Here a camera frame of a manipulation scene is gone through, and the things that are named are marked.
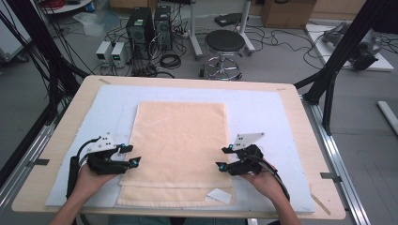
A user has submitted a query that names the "large black computer tower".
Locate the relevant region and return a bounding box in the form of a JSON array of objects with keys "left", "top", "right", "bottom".
[{"left": 125, "top": 7, "right": 156, "bottom": 60}]

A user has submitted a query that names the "grey metal clamp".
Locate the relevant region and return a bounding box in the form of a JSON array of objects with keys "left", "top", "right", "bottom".
[
  {"left": 26, "top": 157, "right": 51, "bottom": 167},
  {"left": 320, "top": 172, "right": 343, "bottom": 184}
]

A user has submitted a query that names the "left hand-held gripper black cable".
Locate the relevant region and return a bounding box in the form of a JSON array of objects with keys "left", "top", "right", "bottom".
[{"left": 66, "top": 136, "right": 101, "bottom": 200}]

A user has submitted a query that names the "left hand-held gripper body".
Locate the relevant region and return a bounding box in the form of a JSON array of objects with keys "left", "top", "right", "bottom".
[{"left": 85, "top": 132, "right": 131, "bottom": 175}]

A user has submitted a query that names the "black metal frame stand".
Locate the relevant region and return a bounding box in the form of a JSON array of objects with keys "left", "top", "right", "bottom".
[
  {"left": 294, "top": 0, "right": 398, "bottom": 136},
  {"left": 6, "top": 0, "right": 90, "bottom": 126}
]

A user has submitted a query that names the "hand-held gripper black cable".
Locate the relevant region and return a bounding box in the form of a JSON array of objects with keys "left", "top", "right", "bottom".
[
  {"left": 249, "top": 154, "right": 291, "bottom": 203},
  {"left": 66, "top": 136, "right": 101, "bottom": 200}
]

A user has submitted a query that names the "cardboard box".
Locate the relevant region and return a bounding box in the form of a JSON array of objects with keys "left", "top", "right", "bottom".
[{"left": 261, "top": 0, "right": 317, "bottom": 30}]

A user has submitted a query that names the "white round table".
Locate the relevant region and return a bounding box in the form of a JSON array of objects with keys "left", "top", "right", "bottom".
[{"left": 40, "top": 0, "right": 95, "bottom": 15}]

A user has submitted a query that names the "thin wooden strip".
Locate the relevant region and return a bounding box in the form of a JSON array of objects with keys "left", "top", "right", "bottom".
[{"left": 309, "top": 191, "right": 331, "bottom": 217}]

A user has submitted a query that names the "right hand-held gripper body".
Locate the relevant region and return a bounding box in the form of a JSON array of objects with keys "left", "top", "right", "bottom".
[{"left": 226, "top": 131, "right": 266, "bottom": 177}]

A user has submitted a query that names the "white base board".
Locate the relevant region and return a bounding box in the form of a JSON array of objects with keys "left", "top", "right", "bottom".
[{"left": 304, "top": 22, "right": 395, "bottom": 72}]

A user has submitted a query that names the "slim black computer tower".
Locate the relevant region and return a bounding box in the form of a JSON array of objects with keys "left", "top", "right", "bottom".
[{"left": 153, "top": 4, "right": 174, "bottom": 51}]

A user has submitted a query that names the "right hand-held gripper black cable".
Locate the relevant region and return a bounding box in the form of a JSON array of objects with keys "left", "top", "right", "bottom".
[{"left": 249, "top": 154, "right": 291, "bottom": 203}]

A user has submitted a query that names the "person's right hand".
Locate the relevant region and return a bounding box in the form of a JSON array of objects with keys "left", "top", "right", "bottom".
[{"left": 239, "top": 161, "right": 283, "bottom": 202}]

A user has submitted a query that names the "black round stool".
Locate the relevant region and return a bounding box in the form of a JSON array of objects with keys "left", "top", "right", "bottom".
[{"left": 200, "top": 29, "right": 247, "bottom": 82}]

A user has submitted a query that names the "peach towel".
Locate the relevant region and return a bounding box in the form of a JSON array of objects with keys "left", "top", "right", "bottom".
[{"left": 115, "top": 101, "right": 236, "bottom": 208}]

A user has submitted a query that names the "coil of black cable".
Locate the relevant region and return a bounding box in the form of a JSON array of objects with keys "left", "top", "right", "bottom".
[{"left": 159, "top": 52, "right": 182, "bottom": 70}]

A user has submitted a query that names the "white power supply unit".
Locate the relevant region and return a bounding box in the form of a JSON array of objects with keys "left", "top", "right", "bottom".
[
  {"left": 111, "top": 41, "right": 130, "bottom": 68},
  {"left": 95, "top": 40, "right": 114, "bottom": 65}
]

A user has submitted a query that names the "person's left hand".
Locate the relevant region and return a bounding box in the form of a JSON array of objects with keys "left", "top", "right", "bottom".
[{"left": 74, "top": 163, "right": 119, "bottom": 202}]

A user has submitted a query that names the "black flat device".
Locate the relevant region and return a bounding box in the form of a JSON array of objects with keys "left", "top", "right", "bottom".
[{"left": 214, "top": 12, "right": 244, "bottom": 27}]

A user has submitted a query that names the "clear plastic bag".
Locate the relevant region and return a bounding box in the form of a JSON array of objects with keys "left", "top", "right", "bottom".
[{"left": 73, "top": 10, "right": 121, "bottom": 38}]

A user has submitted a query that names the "white desk leg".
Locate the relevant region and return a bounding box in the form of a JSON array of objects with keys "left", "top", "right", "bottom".
[
  {"left": 188, "top": 0, "right": 205, "bottom": 60},
  {"left": 237, "top": 0, "right": 257, "bottom": 56}
]

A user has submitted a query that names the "aluminium rail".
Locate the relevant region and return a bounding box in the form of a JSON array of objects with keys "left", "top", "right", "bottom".
[
  {"left": 301, "top": 95, "right": 372, "bottom": 225},
  {"left": 0, "top": 123, "right": 56, "bottom": 214}
]

